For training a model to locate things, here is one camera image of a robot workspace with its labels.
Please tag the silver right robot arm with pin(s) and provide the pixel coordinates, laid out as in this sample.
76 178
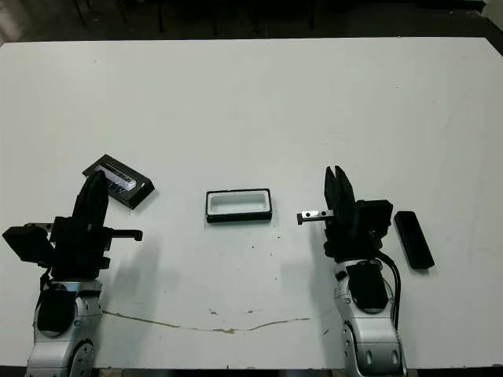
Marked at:
373 337

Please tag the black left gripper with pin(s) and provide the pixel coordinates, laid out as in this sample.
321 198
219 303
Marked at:
78 255

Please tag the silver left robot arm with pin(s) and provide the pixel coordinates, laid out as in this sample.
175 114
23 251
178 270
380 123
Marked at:
90 314

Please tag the slim black camera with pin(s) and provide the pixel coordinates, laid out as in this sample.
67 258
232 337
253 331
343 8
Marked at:
414 239

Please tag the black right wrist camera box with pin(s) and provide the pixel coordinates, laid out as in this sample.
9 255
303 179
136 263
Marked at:
375 214

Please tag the black printed box lid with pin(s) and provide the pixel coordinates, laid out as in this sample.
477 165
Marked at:
137 192

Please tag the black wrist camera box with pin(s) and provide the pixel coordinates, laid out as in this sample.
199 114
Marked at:
27 245
375 214

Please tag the black box with white insert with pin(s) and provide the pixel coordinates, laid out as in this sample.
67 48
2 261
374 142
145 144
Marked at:
239 210

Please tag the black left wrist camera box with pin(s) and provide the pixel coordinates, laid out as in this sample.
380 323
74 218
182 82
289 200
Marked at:
27 245

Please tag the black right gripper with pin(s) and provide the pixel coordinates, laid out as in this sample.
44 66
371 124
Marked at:
346 243

